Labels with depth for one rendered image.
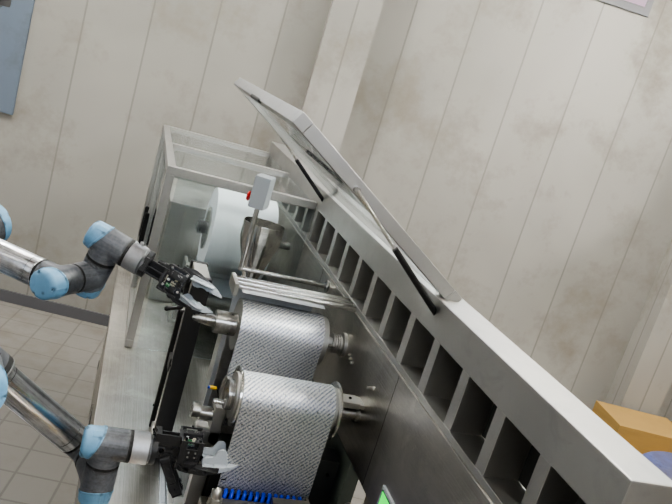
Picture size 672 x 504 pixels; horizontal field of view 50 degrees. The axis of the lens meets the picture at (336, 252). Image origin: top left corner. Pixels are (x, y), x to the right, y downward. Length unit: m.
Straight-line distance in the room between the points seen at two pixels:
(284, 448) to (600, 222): 3.96
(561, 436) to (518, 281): 4.19
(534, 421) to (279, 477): 0.82
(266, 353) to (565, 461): 1.01
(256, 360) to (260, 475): 0.31
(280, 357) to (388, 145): 3.12
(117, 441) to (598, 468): 1.06
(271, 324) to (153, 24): 3.25
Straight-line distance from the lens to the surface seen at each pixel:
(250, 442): 1.79
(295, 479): 1.87
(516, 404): 1.27
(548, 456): 1.19
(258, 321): 1.93
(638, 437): 5.39
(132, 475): 2.07
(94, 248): 1.86
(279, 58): 4.83
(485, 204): 5.12
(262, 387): 1.75
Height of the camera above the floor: 2.03
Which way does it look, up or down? 13 degrees down
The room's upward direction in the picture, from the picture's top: 17 degrees clockwise
